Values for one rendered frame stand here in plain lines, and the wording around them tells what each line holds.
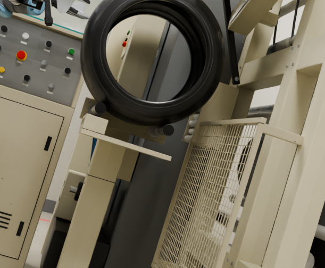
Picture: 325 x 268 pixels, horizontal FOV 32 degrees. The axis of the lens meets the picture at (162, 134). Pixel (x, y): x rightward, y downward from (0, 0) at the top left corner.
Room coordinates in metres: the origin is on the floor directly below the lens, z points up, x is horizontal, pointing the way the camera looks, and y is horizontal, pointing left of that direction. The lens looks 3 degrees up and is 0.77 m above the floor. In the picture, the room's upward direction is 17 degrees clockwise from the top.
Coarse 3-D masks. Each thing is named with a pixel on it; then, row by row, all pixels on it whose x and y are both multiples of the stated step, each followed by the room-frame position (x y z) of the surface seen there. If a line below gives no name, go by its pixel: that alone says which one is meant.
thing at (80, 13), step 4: (72, 4) 2.21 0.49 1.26; (76, 4) 2.21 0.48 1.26; (80, 4) 2.22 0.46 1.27; (84, 4) 2.22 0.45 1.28; (76, 8) 2.21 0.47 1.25; (80, 8) 2.22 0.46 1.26; (84, 8) 2.22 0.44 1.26; (72, 12) 2.21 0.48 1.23; (80, 12) 2.21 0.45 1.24; (80, 16) 2.22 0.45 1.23; (84, 16) 2.23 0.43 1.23
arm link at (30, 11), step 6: (12, 0) 2.03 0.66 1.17; (24, 0) 2.05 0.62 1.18; (30, 0) 2.05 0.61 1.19; (12, 6) 2.11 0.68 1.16; (18, 6) 2.07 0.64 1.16; (24, 6) 2.07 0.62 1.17; (42, 6) 2.09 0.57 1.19; (18, 12) 2.13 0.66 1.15; (24, 12) 2.10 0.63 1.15; (30, 12) 2.07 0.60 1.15; (36, 12) 2.08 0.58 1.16; (42, 12) 2.10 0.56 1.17
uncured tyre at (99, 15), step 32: (128, 0) 2.15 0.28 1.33; (160, 0) 2.19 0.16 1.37; (192, 0) 2.19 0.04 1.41; (96, 32) 2.14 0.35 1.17; (192, 32) 2.47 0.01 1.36; (96, 64) 2.14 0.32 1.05; (192, 64) 2.48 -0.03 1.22; (96, 96) 2.23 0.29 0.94; (128, 96) 2.16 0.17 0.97; (192, 96) 2.21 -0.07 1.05
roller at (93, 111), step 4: (96, 104) 2.18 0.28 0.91; (100, 104) 2.18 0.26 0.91; (104, 104) 2.18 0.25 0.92; (92, 108) 2.37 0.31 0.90; (96, 108) 2.17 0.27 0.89; (100, 108) 2.18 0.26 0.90; (104, 108) 2.18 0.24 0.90; (92, 112) 2.39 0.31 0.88; (96, 112) 2.19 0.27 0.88; (100, 112) 2.18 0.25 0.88
